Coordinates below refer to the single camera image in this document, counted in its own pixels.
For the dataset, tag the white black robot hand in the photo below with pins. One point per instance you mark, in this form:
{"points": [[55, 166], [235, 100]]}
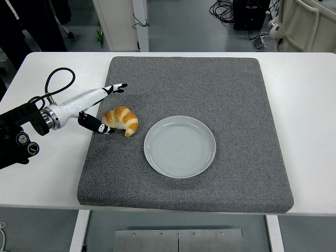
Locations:
{"points": [[76, 102]]}

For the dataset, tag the golden brown croissant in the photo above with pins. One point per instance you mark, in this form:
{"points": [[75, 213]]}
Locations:
{"points": [[123, 118]]}

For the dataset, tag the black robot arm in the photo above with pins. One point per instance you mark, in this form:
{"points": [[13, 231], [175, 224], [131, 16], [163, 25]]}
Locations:
{"points": [[15, 118]]}

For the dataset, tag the pale grey round plate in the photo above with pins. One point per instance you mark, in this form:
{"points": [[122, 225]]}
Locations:
{"points": [[179, 147]]}

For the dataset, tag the grey metal plate with screws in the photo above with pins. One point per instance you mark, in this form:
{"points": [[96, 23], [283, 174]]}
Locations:
{"points": [[147, 241]]}

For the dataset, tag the small green object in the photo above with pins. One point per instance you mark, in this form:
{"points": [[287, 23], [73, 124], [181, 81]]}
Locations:
{"points": [[99, 39]]}

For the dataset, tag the person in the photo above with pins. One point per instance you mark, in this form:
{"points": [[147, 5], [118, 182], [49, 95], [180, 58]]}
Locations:
{"points": [[39, 26]]}

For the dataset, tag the white cabinet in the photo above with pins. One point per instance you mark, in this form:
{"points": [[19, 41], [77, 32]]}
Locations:
{"points": [[118, 26]]}

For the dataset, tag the grey speckled square mat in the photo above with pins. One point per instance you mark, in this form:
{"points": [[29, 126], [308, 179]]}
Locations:
{"points": [[210, 92]]}

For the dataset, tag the small grey floor pedal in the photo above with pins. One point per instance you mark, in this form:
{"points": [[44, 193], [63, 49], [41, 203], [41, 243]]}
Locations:
{"points": [[260, 44]]}

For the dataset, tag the black computer case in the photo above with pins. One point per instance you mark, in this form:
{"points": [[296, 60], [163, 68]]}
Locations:
{"points": [[249, 15]]}

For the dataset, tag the cream white frame structure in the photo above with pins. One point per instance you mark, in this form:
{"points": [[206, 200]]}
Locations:
{"points": [[302, 26]]}

